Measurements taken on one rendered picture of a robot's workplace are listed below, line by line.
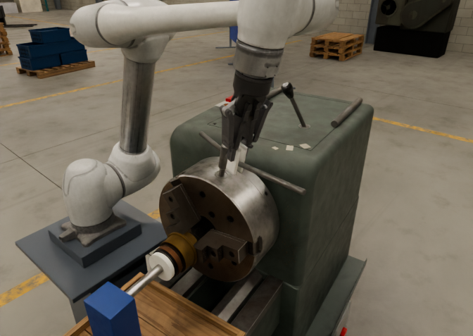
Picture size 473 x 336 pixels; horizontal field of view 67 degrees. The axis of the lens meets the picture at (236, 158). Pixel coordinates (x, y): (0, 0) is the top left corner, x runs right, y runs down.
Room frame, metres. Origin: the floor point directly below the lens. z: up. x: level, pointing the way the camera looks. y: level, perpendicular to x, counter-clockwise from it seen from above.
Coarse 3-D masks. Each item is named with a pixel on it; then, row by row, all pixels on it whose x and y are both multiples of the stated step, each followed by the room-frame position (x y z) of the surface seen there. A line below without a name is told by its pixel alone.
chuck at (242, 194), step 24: (192, 168) 0.80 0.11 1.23; (216, 168) 0.78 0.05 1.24; (192, 192) 0.74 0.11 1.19; (216, 192) 0.70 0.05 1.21; (240, 192) 0.71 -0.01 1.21; (216, 216) 0.70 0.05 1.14; (240, 216) 0.67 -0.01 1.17; (264, 216) 0.70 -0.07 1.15; (264, 240) 0.68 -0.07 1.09; (216, 264) 0.71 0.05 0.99; (240, 264) 0.67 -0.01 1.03
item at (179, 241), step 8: (176, 232) 0.67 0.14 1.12; (168, 240) 0.64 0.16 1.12; (176, 240) 0.64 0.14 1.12; (184, 240) 0.65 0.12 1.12; (192, 240) 0.66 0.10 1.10; (160, 248) 0.62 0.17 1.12; (168, 248) 0.62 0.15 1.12; (176, 248) 0.62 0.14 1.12; (184, 248) 0.63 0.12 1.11; (192, 248) 0.64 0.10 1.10; (168, 256) 0.60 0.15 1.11; (176, 256) 0.61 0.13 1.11; (184, 256) 0.61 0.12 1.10; (192, 256) 0.63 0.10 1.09; (176, 264) 0.59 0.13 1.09; (184, 264) 0.61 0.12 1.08; (192, 264) 0.64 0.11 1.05; (176, 272) 0.59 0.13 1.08
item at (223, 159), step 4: (224, 148) 0.73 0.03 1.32; (220, 152) 0.74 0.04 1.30; (224, 152) 0.73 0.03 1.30; (220, 156) 0.74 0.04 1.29; (224, 156) 0.73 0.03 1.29; (220, 160) 0.74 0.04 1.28; (224, 160) 0.73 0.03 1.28; (220, 164) 0.74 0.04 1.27; (224, 164) 0.74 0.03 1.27; (220, 168) 0.74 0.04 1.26; (224, 168) 0.74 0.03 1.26; (220, 172) 0.74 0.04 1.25; (224, 172) 0.75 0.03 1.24; (220, 176) 0.74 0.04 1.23
